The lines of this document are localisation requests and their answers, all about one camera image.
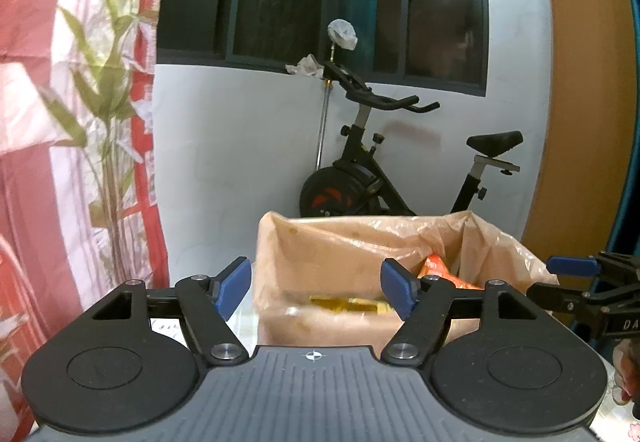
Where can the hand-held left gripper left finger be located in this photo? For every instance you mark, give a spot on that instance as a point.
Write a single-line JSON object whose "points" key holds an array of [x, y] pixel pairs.
{"points": [[232, 289]]}

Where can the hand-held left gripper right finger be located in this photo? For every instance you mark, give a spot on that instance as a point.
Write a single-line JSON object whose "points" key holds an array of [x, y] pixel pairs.
{"points": [[397, 289]]}

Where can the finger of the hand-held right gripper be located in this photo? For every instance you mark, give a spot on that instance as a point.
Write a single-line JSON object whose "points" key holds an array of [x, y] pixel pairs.
{"points": [[572, 266], [560, 297]]}

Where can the orange snack bag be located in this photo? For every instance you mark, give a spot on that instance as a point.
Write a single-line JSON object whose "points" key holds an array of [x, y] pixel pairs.
{"points": [[440, 268]]}

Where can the yellow snack packet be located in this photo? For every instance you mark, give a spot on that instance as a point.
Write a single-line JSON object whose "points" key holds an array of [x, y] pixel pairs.
{"points": [[345, 303]]}

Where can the plastic-lined cardboard box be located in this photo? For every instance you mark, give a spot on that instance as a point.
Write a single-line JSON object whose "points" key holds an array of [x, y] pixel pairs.
{"points": [[345, 257]]}

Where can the person's right hand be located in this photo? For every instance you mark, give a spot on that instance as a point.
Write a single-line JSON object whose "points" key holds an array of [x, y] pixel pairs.
{"points": [[627, 364]]}

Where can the white paper sheet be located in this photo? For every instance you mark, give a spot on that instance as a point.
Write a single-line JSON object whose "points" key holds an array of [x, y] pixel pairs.
{"points": [[167, 332]]}

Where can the black exercise bike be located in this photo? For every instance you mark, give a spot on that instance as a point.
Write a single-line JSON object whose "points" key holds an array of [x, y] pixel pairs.
{"points": [[360, 172]]}

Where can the wooden panel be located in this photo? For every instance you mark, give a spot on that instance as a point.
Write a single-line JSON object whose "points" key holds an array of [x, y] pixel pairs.
{"points": [[575, 97]]}

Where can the metal pole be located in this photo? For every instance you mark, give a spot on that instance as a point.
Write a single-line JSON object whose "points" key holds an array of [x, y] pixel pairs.
{"points": [[324, 122]]}

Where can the red bamboo print curtain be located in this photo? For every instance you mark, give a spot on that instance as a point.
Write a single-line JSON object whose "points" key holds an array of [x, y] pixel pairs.
{"points": [[55, 172]]}

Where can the crumpled white paper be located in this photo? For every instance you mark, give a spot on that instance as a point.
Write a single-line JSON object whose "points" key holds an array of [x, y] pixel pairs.
{"points": [[305, 67]]}

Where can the crumpled plastic bag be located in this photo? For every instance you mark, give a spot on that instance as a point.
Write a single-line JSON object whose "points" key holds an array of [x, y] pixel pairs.
{"points": [[342, 33]]}

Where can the dark framed window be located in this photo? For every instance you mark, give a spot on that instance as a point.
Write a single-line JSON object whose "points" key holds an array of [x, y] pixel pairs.
{"points": [[280, 7]]}

